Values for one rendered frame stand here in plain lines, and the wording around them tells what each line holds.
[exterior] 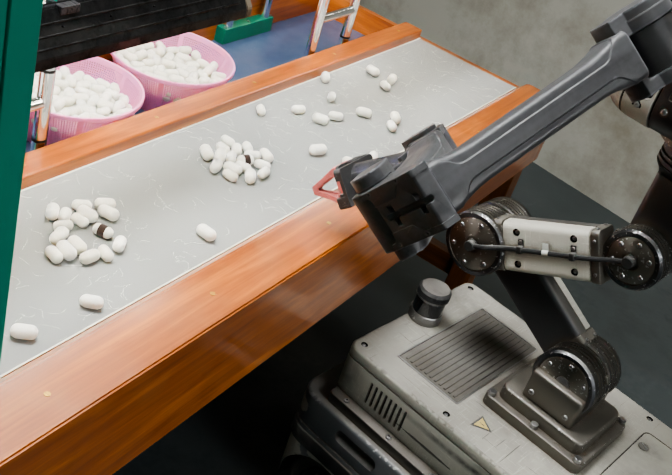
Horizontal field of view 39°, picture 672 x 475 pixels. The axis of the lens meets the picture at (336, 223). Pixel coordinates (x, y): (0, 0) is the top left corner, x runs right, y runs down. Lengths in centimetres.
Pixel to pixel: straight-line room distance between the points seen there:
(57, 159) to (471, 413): 87
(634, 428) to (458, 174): 107
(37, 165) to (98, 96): 35
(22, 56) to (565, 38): 322
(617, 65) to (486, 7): 286
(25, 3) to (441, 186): 49
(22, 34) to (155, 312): 69
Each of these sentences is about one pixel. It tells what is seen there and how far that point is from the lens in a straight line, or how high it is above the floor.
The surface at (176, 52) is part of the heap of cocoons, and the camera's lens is 216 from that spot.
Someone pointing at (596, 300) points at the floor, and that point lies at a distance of 328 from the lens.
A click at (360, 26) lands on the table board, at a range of 272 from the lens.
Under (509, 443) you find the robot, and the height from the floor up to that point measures 47.
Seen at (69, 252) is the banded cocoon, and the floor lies 76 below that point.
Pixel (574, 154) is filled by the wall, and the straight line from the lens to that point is 390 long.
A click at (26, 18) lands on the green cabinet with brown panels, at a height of 133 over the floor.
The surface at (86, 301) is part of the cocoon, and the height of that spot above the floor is 75.
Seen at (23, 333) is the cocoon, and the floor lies 75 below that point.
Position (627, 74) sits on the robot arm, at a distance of 117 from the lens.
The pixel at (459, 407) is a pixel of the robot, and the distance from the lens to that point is 184.
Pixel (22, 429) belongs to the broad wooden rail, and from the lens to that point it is 118.
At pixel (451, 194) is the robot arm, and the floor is 115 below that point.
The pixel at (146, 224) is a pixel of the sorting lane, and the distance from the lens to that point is 157.
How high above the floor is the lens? 163
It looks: 32 degrees down
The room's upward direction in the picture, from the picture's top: 18 degrees clockwise
